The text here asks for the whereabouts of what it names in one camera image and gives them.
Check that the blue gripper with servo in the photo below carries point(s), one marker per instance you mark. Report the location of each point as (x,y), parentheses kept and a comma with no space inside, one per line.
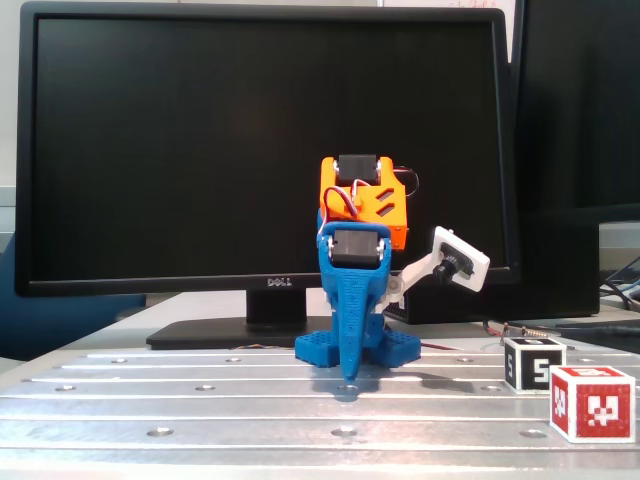
(353,287)

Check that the black cube with number five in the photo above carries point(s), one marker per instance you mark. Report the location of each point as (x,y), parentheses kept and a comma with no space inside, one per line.
(535,370)

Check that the blue and orange robot arm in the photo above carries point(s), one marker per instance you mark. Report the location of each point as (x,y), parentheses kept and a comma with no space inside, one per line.
(367,219)

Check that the red cube with white marker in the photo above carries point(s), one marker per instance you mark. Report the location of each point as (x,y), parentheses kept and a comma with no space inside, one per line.
(600,410)

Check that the black Dell monitor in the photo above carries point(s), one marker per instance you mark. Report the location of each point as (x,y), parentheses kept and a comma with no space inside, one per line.
(175,150)

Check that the blue upholstered chair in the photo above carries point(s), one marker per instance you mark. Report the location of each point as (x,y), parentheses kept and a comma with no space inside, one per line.
(60,325)

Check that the plain black monitor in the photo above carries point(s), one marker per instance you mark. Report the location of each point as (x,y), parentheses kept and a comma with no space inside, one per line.
(600,100)

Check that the white mounted camera module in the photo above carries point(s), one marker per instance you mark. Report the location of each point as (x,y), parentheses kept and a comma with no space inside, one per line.
(417,269)

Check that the aluminium slotted base plate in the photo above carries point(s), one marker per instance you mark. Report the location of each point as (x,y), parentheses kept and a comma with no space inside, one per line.
(200,410)

